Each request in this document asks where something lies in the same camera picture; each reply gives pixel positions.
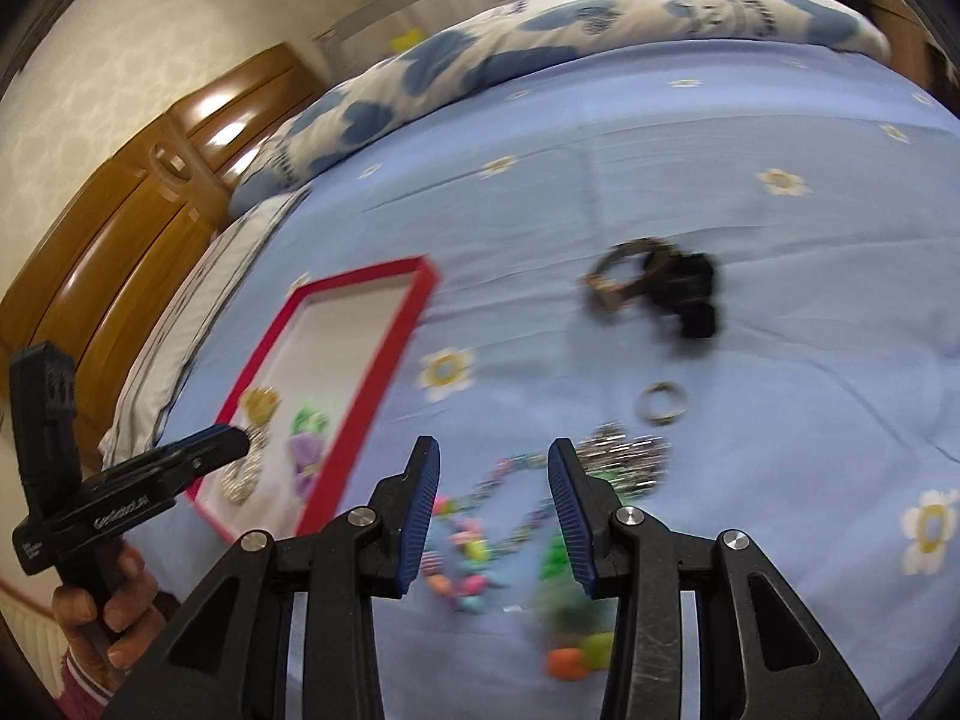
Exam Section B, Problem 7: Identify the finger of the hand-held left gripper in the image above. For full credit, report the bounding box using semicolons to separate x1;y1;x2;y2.
112;424;238;478
97;429;251;500

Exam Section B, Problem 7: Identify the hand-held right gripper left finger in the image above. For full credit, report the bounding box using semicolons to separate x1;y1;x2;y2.
97;435;441;720

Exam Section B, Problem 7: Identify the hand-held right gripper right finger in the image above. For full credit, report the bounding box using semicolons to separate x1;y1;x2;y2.
547;436;882;720

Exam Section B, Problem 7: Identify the small multicolour bead bracelet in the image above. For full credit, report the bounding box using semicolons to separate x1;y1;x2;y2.
450;451;560;557

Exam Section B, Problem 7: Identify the chunky colourful bead bracelet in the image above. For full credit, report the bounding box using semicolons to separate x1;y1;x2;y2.
421;495;512;616

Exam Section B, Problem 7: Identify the silver chain bracelet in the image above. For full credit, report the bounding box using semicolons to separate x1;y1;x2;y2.
581;424;672;500

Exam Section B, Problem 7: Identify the red shallow cardboard tray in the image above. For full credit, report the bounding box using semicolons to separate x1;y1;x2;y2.
186;255;440;541

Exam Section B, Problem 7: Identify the black scrunchie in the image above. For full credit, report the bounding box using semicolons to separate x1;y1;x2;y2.
652;251;725;338

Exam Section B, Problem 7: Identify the person's left forearm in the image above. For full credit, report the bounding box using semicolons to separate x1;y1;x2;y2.
52;645;125;720

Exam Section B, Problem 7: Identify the person's left hand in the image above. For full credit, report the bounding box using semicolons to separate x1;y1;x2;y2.
51;542;174;673

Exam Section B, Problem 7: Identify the yellow claw hair clip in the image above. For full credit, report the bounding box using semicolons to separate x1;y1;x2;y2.
240;386;280;428

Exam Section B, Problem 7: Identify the purple bow hair clip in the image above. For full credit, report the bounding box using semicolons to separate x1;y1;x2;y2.
289;431;331;500

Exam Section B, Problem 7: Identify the grey striped pillow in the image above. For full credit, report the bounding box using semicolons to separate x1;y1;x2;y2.
101;184;312;458

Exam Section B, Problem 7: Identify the wooden headboard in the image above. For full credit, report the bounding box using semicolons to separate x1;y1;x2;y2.
0;43;323;466

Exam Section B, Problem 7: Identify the white duvet with blue hearts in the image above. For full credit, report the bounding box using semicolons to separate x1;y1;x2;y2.
225;0;893;218

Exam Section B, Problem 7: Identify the pearl bead bracelet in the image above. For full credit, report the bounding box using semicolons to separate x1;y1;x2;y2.
219;427;271;505

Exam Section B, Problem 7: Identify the silver ring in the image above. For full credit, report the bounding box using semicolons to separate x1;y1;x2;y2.
636;381;689;427

